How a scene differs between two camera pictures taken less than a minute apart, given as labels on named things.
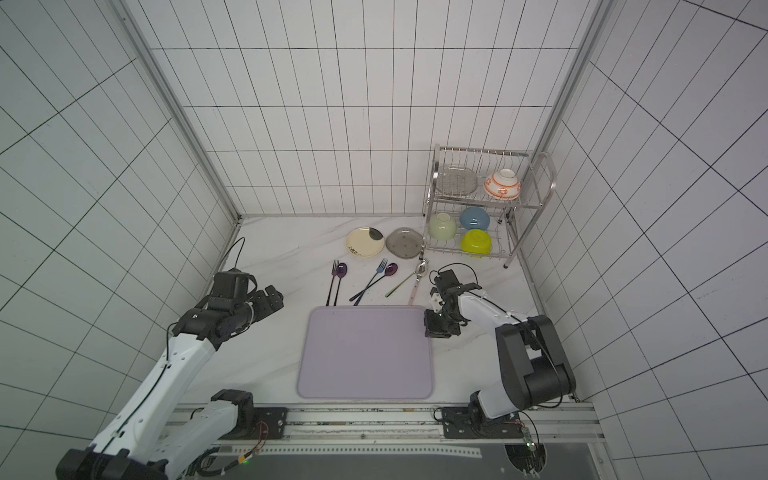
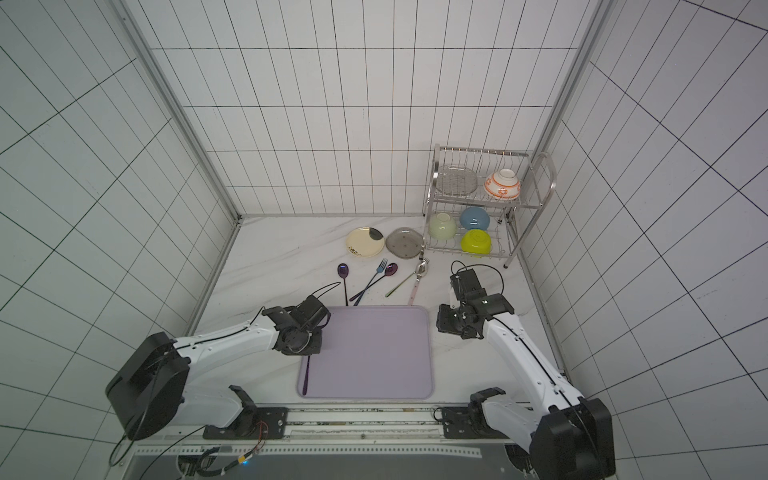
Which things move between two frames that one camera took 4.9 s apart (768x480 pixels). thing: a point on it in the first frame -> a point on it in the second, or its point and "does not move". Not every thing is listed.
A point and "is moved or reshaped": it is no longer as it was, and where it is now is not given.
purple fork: x=334 y=270 -> x=304 y=388
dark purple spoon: x=391 y=269 does not move
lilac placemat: x=372 y=352 does not move
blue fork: x=378 y=270 does not move
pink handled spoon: x=420 y=270 does not move
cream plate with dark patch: x=365 y=241 does not move
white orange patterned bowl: x=503 y=185 does not move
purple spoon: x=341 y=270 is moved or reshaped
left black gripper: x=265 y=308 -> x=314 y=348
